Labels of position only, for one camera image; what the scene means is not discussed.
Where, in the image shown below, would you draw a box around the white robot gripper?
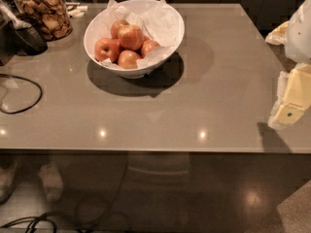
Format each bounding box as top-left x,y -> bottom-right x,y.
268,0 -> 311,129

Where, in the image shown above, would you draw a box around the right red apple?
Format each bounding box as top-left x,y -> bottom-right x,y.
140,40 -> 159,57

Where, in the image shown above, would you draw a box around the front red apple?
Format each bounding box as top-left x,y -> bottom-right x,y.
118,50 -> 141,69

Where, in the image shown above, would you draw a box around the back red apple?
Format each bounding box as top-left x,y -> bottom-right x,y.
110,19 -> 128,39

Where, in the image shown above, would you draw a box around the left red apple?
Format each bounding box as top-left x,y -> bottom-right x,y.
94,38 -> 120,62

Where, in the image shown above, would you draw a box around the white ceramic bowl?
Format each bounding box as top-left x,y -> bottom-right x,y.
83,0 -> 186,80

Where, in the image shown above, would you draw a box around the white crumpled paper liner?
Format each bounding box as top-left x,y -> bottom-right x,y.
98,0 -> 183,70

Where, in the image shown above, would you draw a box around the small white packets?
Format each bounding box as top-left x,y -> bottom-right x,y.
66,4 -> 88,18

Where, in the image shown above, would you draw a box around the glass jar of dried chips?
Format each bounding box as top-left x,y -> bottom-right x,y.
14,0 -> 72,41

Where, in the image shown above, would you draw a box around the black cables on floor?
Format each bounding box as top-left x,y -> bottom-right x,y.
0,155 -> 130,233

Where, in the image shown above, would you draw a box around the black cable on table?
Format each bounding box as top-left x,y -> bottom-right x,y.
0,73 -> 44,116

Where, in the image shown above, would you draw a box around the black appliance with silver handle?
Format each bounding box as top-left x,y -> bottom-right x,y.
0,0 -> 48,66

